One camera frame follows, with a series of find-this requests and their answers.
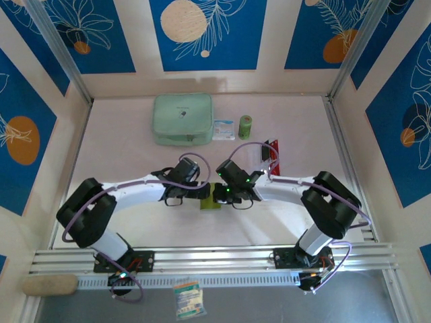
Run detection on olive green card holder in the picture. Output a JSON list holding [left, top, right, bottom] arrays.
[[199, 181, 223, 211]]

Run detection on red packets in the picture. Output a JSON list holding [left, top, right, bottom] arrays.
[[248, 139, 282, 179]]

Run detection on white blue sachet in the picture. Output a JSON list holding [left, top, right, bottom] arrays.
[[212, 119, 236, 141]]

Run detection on green cylinder can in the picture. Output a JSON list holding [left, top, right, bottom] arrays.
[[238, 114, 253, 141]]

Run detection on mint green zip pouch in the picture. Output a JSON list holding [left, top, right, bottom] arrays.
[[150, 93, 216, 147]]

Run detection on green orange plastic packet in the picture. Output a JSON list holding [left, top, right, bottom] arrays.
[[172, 281, 207, 320]]

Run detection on black connector module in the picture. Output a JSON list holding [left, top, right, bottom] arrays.
[[298, 271, 324, 293], [106, 271, 136, 297]]

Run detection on grey metal panel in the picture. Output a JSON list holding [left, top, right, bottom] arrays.
[[33, 287, 398, 323]]

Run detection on beige foam block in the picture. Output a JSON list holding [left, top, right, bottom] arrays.
[[22, 274, 79, 297]]

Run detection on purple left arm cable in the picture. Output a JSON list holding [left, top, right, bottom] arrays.
[[63, 153, 213, 306]]

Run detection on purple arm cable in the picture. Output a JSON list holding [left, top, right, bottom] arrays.
[[228, 142, 373, 293], [63, 153, 213, 306]]

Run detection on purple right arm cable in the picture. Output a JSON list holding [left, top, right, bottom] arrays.
[[228, 142, 373, 293]]

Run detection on aluminium mounting rail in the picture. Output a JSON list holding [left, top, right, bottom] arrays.
[[30, 244, 400, 273]]

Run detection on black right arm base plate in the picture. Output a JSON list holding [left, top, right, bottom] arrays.
[[273, 246, 334, 270]]

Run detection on white slotted cable duct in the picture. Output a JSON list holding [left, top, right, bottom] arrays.
[[77, 272, 300, 289]]

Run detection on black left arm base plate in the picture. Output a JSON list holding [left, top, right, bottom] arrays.
[[93, 250, 156, 273]]

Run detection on aluminium side rail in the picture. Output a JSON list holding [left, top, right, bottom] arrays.
[[325, 97, 380, 243], [50, 100, 94, 250]]

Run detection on aluminium frame post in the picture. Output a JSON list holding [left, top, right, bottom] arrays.
[[25, 0, 94, 105], [328, 0, 393, 102]]

